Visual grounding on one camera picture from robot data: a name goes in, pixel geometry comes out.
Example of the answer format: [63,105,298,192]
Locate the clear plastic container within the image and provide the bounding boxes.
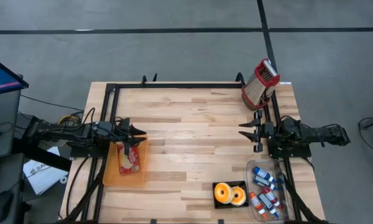
[246,159,296,223]

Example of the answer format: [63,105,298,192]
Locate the white printed paper booklet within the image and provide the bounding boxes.
[22,146,70,196]

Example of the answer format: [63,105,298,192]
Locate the red food colouring bottle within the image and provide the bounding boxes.
[262,186,282,208]

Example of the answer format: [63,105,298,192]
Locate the orange plastic tray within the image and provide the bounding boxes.
[102,134,149,187]

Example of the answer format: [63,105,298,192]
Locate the orange food colouring bottle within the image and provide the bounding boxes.
[248,192,268,220]

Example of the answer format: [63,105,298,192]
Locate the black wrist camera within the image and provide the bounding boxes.
[92,120,113,134]

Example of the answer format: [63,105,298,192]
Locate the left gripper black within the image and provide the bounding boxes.
[113,117,148,157]

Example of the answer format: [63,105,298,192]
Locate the blue food colouring bottle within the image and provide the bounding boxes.
[252,175,279,191]
[252,166,277,184]
[257,192,280,218]

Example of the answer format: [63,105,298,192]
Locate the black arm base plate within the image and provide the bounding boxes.
[268,144,312,159]
[69,145,110,159]

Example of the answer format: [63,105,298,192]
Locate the red snack packet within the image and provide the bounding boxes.
[116,142,141,175]

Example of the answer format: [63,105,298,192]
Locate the black aluminium table frame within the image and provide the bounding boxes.
[62,73,330,224]

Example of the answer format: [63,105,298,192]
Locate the red-rimmed metal box grater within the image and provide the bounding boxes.
[241,58,281,111]

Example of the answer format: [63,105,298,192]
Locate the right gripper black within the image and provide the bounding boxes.
[238,109,277,154]

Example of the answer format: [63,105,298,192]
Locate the black computer mouse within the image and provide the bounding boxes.
[0,190,15,224]

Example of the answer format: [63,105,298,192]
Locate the yellow cable bundle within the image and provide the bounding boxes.
[57,114,81,126]

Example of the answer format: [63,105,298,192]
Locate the black slotted plastic basket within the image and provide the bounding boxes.
[211,180,250,210]

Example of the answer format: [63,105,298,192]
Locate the black floor cable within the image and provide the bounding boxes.
[357,112,373,147]
[20,94,85,113]

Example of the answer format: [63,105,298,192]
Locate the grey monitor with blue screen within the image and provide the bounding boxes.
[0,54,30,160]

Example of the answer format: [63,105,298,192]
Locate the orange frosted toy donut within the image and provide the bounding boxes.
[231,185,247,207]
[213,182,235,205]

